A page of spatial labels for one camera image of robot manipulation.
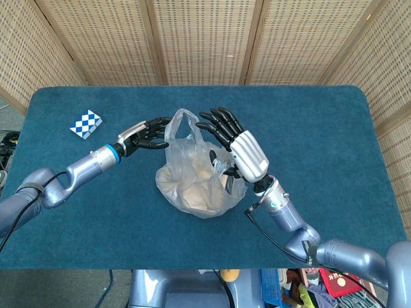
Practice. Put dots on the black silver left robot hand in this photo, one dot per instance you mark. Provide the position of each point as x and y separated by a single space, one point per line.
141 138

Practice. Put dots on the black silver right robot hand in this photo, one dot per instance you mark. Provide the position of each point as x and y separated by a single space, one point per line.
247 150

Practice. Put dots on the clear plastic carrier bag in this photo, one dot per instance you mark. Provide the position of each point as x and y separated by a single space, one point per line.
180 154

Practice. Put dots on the beige round food container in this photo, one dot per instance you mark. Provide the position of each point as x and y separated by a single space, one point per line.
202 171

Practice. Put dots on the beige rectangular food container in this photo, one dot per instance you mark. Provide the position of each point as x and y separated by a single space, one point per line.
199 197

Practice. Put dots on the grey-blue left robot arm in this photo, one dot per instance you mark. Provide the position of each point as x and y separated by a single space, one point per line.
90 162

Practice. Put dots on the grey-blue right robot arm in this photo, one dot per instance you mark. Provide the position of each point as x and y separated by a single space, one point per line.
289 218

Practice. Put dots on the blue white snake cube puzzle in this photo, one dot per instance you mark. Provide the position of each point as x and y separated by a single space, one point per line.
86 125

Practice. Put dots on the blue velvet table cloth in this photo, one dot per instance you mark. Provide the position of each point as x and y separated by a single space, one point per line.
321 144

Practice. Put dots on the woven rattan folding screen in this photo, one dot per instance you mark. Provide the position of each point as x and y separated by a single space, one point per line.
205 38

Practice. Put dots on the yellow round object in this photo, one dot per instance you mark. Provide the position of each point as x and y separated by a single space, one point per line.
229 275

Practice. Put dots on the blue plastic basket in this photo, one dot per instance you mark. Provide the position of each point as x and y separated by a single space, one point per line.
269 285

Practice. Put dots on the grey-blue robot torso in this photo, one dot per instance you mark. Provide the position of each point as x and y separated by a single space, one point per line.
180 288

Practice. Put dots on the colourful cloth pile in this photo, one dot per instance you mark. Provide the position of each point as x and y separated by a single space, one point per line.
308 293

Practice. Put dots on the red gold printed box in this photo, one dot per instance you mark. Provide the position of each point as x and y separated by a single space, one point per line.
340 284

